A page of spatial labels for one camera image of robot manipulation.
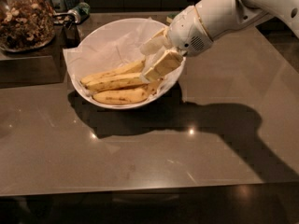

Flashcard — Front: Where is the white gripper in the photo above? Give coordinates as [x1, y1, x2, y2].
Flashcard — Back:
[140, 6, 213, 82]

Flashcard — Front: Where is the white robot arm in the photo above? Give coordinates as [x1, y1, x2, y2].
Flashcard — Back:
[141, 0, 299, 82]

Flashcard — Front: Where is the top yellow banana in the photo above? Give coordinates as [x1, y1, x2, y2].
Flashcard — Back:
[80, 59, 145, 86]

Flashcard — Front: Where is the yellow banana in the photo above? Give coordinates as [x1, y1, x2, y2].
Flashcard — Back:
[85, 73, 144, 91]
[93, 86, 149, 105]
[147, 79, 163, 95]
[80, 59, 145, 86]

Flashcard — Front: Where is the right yellow banana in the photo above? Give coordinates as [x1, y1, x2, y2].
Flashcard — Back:
[147, 79, 163, 95]

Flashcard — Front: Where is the middle yellow banana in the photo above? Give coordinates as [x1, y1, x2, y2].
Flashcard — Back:
[85, 73, 144, 91]

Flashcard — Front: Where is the white bowl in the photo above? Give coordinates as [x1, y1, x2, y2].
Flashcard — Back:
[64, 18, 185, 109]

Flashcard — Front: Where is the bottom yellow banana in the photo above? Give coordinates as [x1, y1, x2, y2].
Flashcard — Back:
[93, 86, 149, 105]

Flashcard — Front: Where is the green yellow sponge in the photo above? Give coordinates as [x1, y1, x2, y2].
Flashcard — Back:
[166, 13, 177, 24]

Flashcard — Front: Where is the white paper liner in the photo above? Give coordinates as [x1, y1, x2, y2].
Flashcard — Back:
[63, 18, 186, 109]

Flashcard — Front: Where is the dark raised counter block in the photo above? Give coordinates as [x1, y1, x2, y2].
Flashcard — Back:
[0, 23, 80, 89]

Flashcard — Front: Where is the glass jar of nuts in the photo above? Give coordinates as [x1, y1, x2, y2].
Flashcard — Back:
[0, 0, 55, 52]

